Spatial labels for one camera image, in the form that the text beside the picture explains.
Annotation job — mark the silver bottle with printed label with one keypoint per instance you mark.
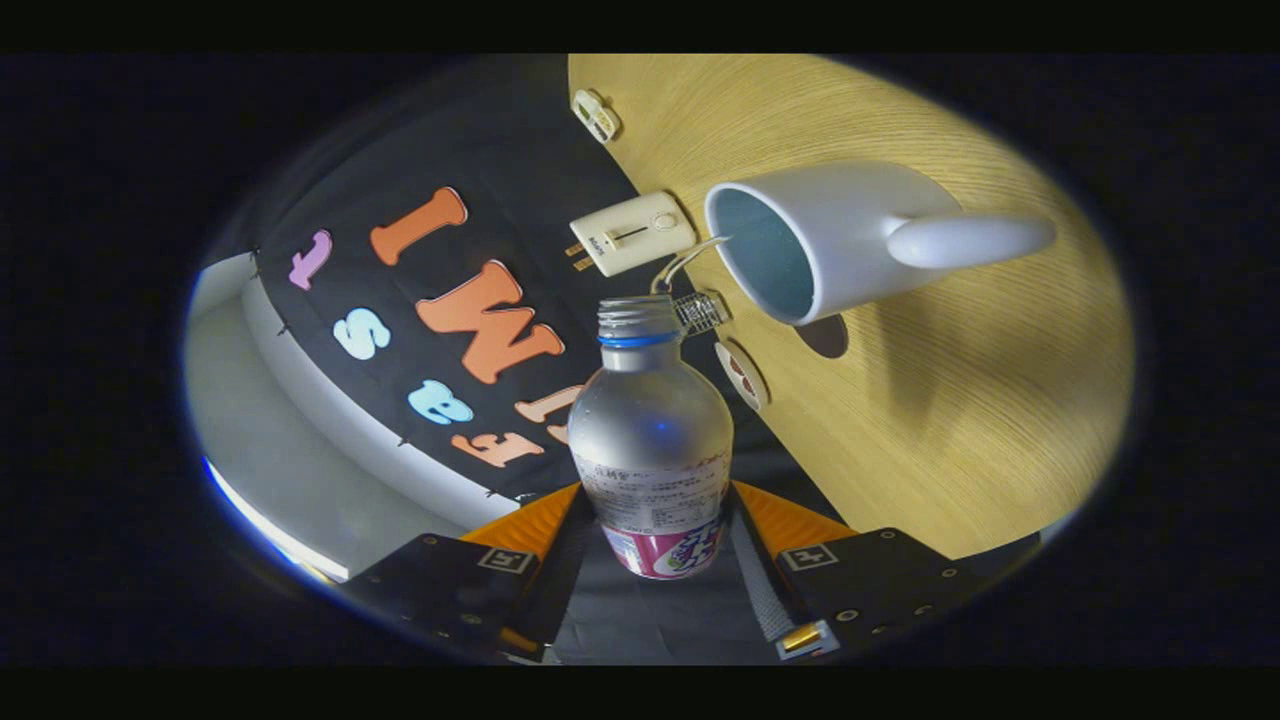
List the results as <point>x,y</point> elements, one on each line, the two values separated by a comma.
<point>650,430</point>

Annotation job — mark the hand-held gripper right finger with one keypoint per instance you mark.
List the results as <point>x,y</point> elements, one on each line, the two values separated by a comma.
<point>760,580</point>

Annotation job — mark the clear juice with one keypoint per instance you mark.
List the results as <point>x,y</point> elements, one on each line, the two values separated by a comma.
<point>685,257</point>

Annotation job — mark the round brown coaster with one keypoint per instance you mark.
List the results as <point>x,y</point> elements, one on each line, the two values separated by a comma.
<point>825,338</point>

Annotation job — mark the white compartment tray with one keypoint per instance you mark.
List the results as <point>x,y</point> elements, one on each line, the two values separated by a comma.
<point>597,116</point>

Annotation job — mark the black backdrop cloth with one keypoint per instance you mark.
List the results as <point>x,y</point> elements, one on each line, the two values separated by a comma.
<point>520,150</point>

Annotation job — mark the small white plate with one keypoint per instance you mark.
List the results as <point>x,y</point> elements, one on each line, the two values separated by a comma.
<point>742,378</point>

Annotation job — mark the white cup with blue inside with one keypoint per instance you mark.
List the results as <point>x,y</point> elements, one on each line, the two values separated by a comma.
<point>850,230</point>

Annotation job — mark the wooden table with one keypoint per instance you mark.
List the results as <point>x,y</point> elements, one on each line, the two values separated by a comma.
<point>950,400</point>

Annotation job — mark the white toaster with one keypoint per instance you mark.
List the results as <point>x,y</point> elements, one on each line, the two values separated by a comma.
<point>640,232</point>

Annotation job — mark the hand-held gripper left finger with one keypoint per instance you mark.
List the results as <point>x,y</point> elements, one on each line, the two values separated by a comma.
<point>568,565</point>

